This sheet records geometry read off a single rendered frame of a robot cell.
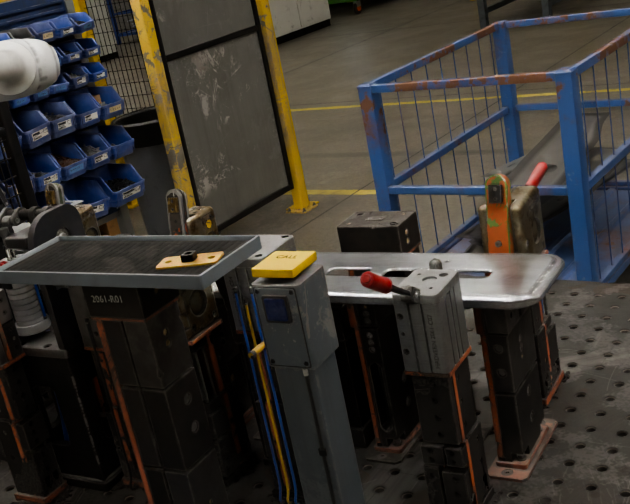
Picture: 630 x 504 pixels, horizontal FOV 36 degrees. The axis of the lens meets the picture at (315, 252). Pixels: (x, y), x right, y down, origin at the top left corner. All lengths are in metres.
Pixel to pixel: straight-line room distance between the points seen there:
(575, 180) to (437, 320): 2.00
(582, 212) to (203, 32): 2.35
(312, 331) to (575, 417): 0.62
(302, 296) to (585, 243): 2.22
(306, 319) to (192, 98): 3.68
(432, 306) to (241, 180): 3.86
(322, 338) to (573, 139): 2.09
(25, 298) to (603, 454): 0.96
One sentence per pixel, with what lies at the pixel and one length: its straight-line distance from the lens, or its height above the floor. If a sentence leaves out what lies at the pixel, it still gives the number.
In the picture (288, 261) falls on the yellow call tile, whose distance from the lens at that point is 1.16.
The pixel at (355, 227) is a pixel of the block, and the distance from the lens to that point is 1.67.
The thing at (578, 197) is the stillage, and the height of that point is 0.53.
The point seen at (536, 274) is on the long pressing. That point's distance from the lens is 1.43.
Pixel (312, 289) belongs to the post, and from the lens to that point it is 1.16.
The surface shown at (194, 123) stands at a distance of 4.79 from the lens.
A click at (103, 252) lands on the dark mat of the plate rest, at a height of 1.16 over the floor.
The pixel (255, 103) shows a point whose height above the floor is 0.67.
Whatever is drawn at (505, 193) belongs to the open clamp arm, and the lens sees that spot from 1.54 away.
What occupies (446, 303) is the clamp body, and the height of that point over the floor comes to 1.03.
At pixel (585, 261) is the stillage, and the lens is 3.32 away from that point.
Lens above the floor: 1.54
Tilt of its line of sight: 19 degrees down
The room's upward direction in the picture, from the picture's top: 11 degrees counter-clockwise
